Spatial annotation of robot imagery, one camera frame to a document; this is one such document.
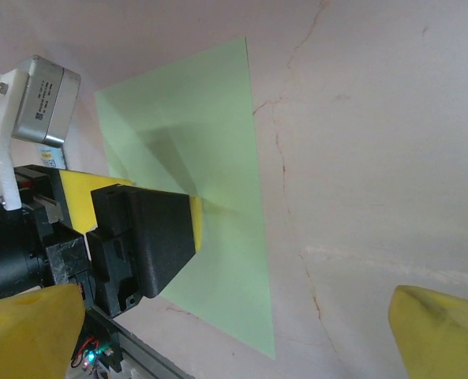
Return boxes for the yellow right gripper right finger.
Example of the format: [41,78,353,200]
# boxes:
[388,283,468,379]

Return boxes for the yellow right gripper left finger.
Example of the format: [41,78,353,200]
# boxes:
[0,283,87,379]

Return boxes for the green paper sheet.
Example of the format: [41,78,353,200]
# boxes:
[94,36,277,360]

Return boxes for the blue wet wipes packet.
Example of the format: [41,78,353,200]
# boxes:
[39,146,68,171]

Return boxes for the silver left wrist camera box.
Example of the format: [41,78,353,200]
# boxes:
[11,55,81,149]

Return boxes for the aluminium front rail frame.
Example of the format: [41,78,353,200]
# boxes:
[87,306,191,379]

